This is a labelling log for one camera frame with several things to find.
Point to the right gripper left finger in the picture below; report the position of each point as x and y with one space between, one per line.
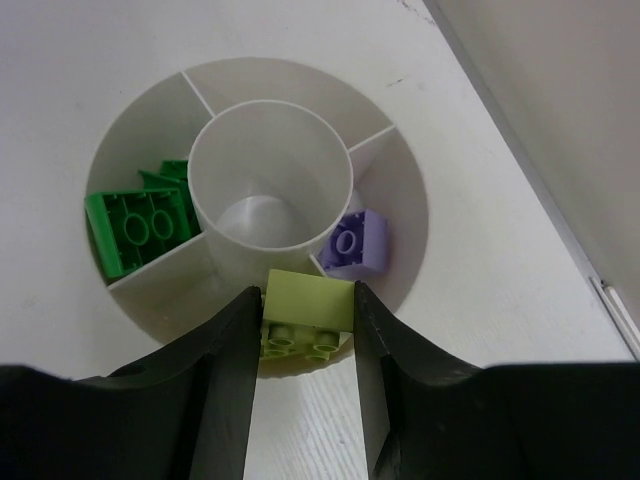
181 412

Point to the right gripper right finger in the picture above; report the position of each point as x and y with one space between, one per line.
427 414

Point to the light yellow lego brick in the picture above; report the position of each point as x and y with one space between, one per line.
305 316

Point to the lavender lego brick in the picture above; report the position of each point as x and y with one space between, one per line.
358 247

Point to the green 2x4 lego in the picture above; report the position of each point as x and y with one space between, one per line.
132 228

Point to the dark green curved lego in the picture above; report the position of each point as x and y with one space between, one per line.
171 174

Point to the white round divided container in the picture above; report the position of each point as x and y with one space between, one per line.
278 152

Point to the aluminium rail right side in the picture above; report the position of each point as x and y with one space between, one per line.
561 82

